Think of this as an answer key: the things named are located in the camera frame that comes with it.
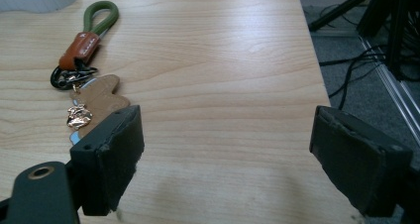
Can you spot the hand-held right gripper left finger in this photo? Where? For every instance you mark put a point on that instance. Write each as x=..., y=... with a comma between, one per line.
x=109, y=158

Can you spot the black tripod stand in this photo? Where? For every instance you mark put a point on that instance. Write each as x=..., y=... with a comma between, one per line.
x=396, y=19

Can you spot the white key stand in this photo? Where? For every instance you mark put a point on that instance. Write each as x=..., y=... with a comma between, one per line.
x=36, y=1

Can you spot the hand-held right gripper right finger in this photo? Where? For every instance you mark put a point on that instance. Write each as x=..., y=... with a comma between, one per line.
x=356, y=158

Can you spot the aluminium rail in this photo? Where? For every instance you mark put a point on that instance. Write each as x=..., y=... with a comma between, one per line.
x=396, y=91

